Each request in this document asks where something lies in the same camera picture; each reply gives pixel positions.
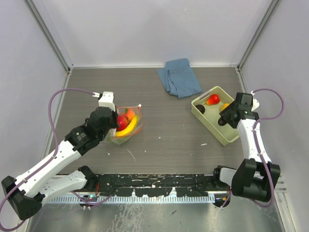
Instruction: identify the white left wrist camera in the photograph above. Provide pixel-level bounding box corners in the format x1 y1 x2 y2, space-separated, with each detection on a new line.
92 91 116 111

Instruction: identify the pale green plastic basket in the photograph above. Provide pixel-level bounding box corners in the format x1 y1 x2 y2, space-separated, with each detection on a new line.
191 86 239 146

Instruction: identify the yellow banana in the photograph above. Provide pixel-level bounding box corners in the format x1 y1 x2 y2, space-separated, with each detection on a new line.
115 115 138 137

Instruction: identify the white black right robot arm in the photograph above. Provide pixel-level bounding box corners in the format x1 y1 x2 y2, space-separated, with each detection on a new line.
211 92 281 207

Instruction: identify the dark brown food item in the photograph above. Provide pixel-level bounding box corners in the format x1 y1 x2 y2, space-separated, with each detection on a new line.
218 117 227 126

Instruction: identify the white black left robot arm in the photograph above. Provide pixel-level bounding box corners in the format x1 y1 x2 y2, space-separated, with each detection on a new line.
1 106 118 220

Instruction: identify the clear zip bag orange zipper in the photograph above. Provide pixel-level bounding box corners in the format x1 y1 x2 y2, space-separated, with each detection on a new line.
106 104 143 145

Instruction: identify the red apple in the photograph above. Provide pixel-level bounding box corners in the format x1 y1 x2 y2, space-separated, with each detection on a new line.
116 115 128 131

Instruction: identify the green leafy vegetable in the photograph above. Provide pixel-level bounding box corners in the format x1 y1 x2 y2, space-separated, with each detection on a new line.
107 108 130 145

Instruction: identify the blue folded cloth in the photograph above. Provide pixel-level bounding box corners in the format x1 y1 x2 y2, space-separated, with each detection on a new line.
156 58 202 99

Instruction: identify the yellow fruit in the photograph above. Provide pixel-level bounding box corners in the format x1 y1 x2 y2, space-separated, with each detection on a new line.
220 103 229 111

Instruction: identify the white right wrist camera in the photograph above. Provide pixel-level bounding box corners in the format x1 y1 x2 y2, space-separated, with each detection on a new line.
251 91 260 111

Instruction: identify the orange peach fruit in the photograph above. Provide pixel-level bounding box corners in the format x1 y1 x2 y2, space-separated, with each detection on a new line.
124 108 136 122

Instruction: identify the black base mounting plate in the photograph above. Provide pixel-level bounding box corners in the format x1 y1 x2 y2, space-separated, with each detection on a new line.
69 173 241 198

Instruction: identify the red tomato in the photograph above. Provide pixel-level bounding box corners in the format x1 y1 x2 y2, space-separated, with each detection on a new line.
206 94 220 105

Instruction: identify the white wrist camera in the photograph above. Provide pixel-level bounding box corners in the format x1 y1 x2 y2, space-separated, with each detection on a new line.
251 91 260 111
92 91 116 111

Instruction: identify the grey slotted cable duct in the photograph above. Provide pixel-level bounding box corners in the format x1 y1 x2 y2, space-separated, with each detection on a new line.
49 194 215 204

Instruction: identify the dark purple fruit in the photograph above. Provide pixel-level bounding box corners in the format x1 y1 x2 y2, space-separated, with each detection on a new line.
196 104 206 114

